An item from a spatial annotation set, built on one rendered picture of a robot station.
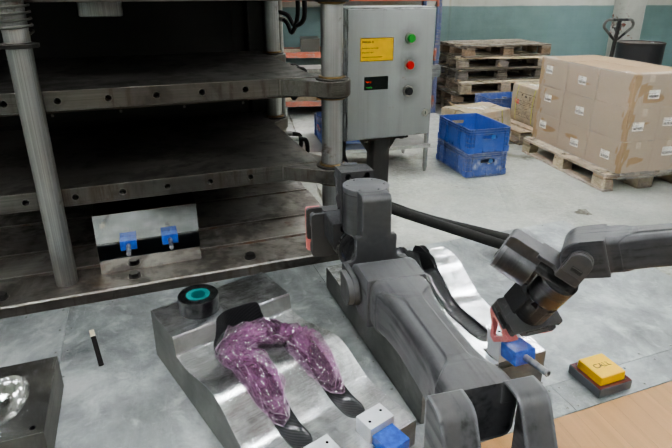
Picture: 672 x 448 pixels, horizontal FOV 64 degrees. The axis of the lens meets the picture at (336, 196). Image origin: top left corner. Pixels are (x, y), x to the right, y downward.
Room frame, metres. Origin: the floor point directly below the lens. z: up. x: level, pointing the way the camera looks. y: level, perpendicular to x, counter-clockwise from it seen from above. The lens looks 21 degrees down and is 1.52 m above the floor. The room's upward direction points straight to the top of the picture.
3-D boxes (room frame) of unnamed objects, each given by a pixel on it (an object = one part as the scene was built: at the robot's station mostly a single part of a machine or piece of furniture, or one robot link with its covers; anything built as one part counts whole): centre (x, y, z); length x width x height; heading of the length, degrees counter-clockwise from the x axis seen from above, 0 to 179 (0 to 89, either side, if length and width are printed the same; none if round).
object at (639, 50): (7.24, -3.99, 0.44); 0.59 x 0.59 x 0.88
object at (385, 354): (1.01, -0.18, 0.87); 0.50 x 0.26 x 0.14; 20
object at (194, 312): (0.93, 0.28, 0.93); 0.08 x 0.08 x 0.04
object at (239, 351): (0.81, 0.11, 0.90); 0.26 x 0.18 x 0.08; 38
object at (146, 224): (1.58, 0.61, 0.87); 0.50 x 0.27 x 0.17; 20
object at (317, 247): (0.67, -0.02, 1.20); 0.10 x 0.07 x 0.07; 105
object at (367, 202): (0.58, -0.04, 1.24); 0.12 x 0.09 x 0.12; 15
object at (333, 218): (0.67, -0.02, 1.25); 0.07 x 0.06 x 0.11; 105
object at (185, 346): (0.81, 0.12, 0.86); 0.50 x 0.26 x 0.11; 38
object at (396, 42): (1.74, -0.14, 0.74); 0.31 x 0.22 x 1.47; 110
